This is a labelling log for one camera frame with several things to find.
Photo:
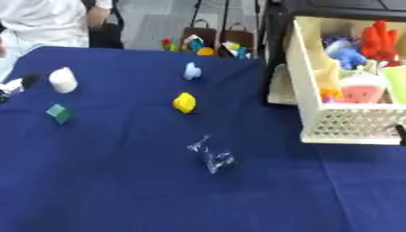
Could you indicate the person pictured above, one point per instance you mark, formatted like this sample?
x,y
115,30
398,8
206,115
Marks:
x,y
42,24

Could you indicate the light green block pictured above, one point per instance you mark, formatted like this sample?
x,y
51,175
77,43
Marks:
x,y
397,84

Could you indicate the orange small toy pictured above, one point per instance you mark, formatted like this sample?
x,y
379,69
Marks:
x,y
331,93

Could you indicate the pale drawer with compartments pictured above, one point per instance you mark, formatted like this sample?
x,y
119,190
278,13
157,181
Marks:
x,y
317,99

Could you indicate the brown bag with toys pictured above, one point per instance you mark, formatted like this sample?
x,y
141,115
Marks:
x,y
235,43
197,38

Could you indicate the person's hand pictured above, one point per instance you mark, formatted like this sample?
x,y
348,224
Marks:
x,y
97,16

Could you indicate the black tripod leg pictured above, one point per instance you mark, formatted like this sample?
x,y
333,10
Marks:
x,y
225,14
196,9

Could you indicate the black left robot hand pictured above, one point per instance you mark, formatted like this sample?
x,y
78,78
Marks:
x,y
26,81

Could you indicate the red soft toy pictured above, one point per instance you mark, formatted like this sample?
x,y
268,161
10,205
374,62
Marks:
x,y
378,40

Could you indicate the pale blue soft toy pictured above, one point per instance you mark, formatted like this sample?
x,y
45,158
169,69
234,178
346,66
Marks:
x,y
192,72

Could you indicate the black bag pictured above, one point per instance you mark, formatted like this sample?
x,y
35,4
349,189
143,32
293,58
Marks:
x,y
105,35

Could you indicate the watermelon slice soft toy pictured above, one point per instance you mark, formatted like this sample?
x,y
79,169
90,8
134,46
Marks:
x,y
362,89

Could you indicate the green cube block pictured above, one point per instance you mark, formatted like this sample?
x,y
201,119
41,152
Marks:
x,y
59,113

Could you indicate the clear crumpled plastic wrapper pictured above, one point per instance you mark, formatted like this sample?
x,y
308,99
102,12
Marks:
x,y
212,154

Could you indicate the yellow toy fruit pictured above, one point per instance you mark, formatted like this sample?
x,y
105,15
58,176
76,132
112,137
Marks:
x,y
184,102

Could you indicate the black cabinet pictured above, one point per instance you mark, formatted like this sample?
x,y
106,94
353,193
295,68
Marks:
x,y
275,36

